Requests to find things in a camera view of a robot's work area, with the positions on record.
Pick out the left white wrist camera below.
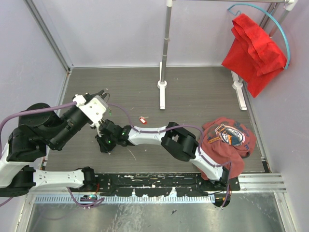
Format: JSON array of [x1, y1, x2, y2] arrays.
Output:
[[72, 94, 108, 128]]

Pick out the metal rack pole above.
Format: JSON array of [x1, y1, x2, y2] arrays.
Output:
[[160, 0, 173, 83]]

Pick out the slotted cable duct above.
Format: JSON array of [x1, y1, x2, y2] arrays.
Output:
[[34, 194, 215, 204]]

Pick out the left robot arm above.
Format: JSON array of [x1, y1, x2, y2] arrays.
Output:
[[0, 90, 109, 198]]

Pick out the aluminium corner profile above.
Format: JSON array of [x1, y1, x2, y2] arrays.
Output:
[[23, 0, 74, 73]]

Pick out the black mounting plate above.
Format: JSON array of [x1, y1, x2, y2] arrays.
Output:
[[70, 173, 226, 197]]

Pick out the red cloth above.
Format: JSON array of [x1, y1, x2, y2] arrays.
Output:
[[222, 14, 287, 98]]

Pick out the blue clothes hanger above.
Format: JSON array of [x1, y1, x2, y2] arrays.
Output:
[[227, 3, 291, 69]]

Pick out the metal keyring with keys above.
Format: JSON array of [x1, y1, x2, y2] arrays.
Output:
[[105, 92, 112, 116]]

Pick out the maroon printed t-shirt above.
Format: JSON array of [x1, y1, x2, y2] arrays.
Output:
[[201, 117, 256, 178]]

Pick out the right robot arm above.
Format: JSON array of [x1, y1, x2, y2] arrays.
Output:
[[94, 120, 229, 190]]

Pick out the red tagged key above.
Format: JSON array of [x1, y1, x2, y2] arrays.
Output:
[[139, 116, 147, 125]]

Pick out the white pole base foot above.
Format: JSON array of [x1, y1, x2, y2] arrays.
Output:
[[157, 62, 167, 110]]

